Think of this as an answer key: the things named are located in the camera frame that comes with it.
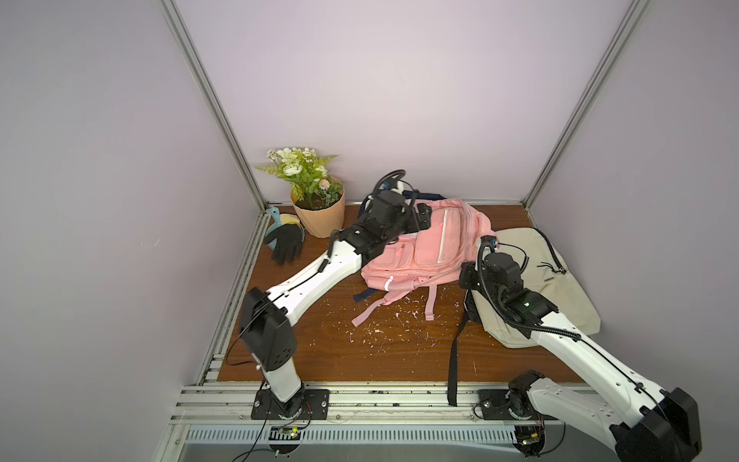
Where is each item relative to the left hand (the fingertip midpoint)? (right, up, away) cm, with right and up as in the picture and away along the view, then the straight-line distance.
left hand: (425, 210), depth 76 cm
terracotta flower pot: (-32, -3, +21) cm, 39 cm away
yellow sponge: (-49, -1, +37) cm, 61 cm away
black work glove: (-47, -11, +31) cm, 57 cm away
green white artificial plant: (-36, +13, +16) cm, 42 cm away
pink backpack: (+3, -14, +10) cm, 17 cm away
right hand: (+13, -11, +2) cm, 17 cm away
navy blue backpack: (+2, +10, +46) cm, 47 cm away
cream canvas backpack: (+44, -21, +19) cm, 52 cm away
